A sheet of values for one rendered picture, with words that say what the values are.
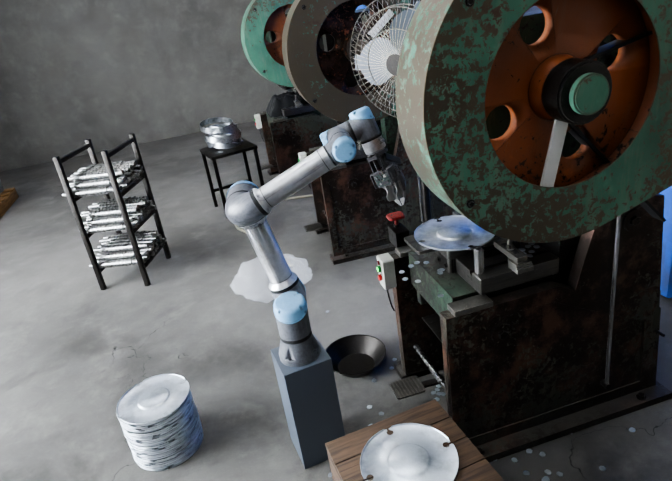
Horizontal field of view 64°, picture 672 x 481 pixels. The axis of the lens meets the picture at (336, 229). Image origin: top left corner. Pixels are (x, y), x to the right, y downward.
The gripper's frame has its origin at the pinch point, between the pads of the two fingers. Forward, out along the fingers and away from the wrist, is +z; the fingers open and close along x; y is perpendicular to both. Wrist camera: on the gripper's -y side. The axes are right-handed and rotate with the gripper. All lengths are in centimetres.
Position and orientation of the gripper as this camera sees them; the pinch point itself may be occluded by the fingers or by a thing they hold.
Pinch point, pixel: (401, 201)
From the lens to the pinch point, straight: 192.9
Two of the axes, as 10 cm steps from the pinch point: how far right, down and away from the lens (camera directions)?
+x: 7.9, -2.2, -5.7
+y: -4.5, 4.2, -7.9
